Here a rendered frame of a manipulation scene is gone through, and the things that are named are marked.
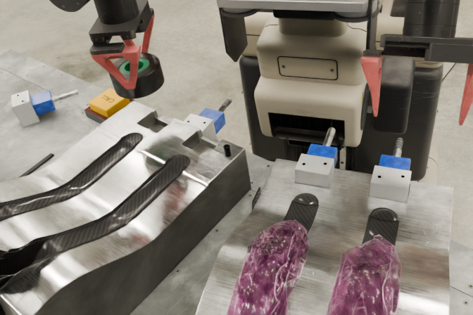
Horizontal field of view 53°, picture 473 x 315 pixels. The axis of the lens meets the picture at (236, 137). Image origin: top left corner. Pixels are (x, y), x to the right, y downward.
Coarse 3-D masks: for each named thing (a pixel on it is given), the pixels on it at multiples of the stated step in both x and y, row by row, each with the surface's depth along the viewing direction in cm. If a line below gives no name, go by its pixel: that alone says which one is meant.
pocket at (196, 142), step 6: (198, 132) 78; (192, 138) 78; (198, 138) 79; (204, 138) 79; (186, 144) 77; (192, 144) 79; (198, 144) 80; (204, 144) 79; (210, 144) 78; (216, 144) 77; (198, 150) 79; (204, 150) 78; (210, 150) 78
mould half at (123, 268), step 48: (96, 144) 80; (144, 144) 77; (0, 192) 69; (96, 192) 71; (192, 192) 68; (240, 192) 77; (0, 240) 59; (96, 240) 62; (144, 240) 63; (192, 240) 70; (48, 288) 53; (96, 288) 58; (144, 288) 65
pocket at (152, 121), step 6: (150, 114) 84; (156, 114) 85; (144, 120) 84; (150, 120) 85; (156, 120) 85; (162, 120) 84; (144, 126) 84; (150, 126) 85; (156, 126) 85; (162, 126) 85; (156, 132) 84
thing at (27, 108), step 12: (12, 96) 101; (24, 96) 101; (36, 96) 102; (48, 96) 102; (60, 96) 103; (24, 108) 99; (36, 108) 101; (48, 108) 102; (24, 120) 101; (36, 120) 102
